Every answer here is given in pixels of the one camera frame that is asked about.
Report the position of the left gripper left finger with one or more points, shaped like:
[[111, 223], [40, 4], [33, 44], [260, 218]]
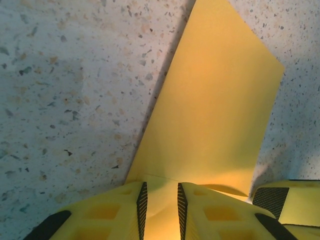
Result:
[[100, 220]]

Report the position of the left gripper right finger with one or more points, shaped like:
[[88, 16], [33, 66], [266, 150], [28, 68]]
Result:
[[225, 220]]

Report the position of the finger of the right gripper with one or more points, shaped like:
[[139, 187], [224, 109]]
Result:
[[300, 200]]

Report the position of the yellow paper sheet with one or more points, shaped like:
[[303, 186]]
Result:
[[212, 100]]

